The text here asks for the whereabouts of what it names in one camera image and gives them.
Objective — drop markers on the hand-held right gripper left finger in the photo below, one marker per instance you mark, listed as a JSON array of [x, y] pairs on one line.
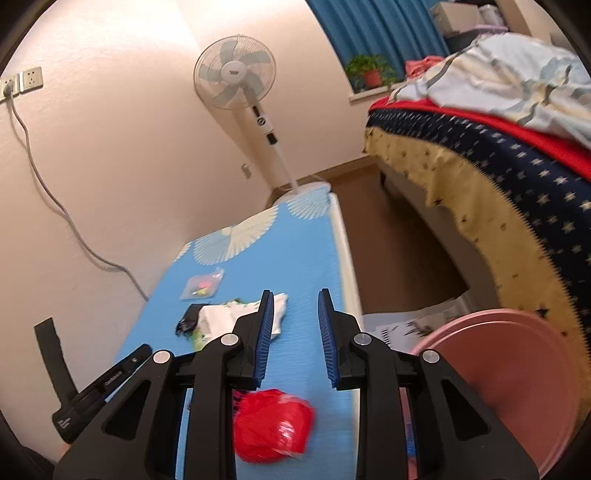
[[264, 341]]

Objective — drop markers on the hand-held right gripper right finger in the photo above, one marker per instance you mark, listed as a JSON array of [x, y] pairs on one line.
[[327, 341]]

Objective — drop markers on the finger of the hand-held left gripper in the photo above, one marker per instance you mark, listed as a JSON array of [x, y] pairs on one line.
[[138, 356]]

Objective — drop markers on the red plastic bag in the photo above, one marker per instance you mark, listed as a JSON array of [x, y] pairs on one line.
[[272, 424]]

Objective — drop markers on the clear plastic packet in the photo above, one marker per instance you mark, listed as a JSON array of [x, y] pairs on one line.
[[203, 285]]

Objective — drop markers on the small black cloth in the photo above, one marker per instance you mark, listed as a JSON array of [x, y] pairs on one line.
[[189, 318]]

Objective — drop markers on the cardboard box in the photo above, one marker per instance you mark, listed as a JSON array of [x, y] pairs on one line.
[[457, 16]]

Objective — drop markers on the white wall outlet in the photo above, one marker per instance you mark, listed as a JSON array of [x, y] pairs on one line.
[[10, 85], [31, 77]]

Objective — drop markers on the printed paper sheets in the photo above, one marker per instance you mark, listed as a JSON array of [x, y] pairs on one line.
[[392, 330]]

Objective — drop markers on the pink plastic basin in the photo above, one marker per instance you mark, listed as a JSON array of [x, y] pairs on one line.
[[498, 392]]

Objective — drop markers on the blue curtain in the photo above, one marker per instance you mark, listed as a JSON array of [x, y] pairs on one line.
[[369, 27]]

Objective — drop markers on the white standing fan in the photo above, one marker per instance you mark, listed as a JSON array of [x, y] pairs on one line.
[[233, 69]]

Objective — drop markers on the potted green plant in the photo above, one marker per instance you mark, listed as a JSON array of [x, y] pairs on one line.
[[371, 77]]

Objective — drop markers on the white table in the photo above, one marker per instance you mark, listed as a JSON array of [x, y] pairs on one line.
[[344, 249]]

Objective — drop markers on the pink cloth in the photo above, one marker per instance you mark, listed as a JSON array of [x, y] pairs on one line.
[[420, 67]]

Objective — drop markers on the white printed cloth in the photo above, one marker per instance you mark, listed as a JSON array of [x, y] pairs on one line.
[[217, 318]]

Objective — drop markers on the bed with star blanket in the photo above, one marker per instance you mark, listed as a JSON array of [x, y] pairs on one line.
[[485, 217]]

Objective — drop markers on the small white wall socket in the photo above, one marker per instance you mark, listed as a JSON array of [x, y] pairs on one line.
[[247, 170]]

